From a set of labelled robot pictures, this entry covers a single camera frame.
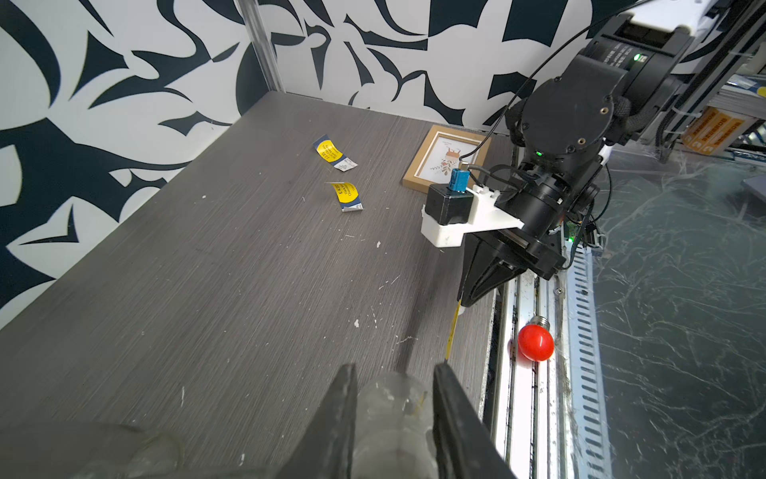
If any red ball knob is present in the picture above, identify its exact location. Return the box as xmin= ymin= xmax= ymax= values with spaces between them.
xmin=517 ymin=315 xmax=556 ymax=362

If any white slotted cable duct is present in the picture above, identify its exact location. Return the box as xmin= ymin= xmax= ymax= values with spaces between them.
xmin=566 ymin=247 xmax=612 ymax=478

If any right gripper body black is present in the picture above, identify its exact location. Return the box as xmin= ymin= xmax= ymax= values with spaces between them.
xmin=491 ymin=161 xmax=602 ymax=281

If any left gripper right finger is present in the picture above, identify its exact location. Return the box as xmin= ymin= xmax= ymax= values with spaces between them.
xmin=433 ymin=362 xmax=515 ymax=479

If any wooden framed picture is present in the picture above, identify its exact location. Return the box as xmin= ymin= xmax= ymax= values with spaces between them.
xmin=402 ymin=125 xmax=491 ymax=193

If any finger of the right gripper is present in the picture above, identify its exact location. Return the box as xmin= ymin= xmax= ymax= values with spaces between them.
xmin=458 ymin=232 xmax=527 ymax=307

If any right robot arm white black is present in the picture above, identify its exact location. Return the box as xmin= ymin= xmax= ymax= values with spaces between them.
xmin=457 ymin=1 xmax=728 ymax=307

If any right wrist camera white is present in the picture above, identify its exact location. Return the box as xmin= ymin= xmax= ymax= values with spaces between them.
xmin=421 ymin=168 xmax=525 ymax=249

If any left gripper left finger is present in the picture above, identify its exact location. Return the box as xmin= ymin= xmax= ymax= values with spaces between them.
xmin=275 ymin=363 xmax=358 ymax=478

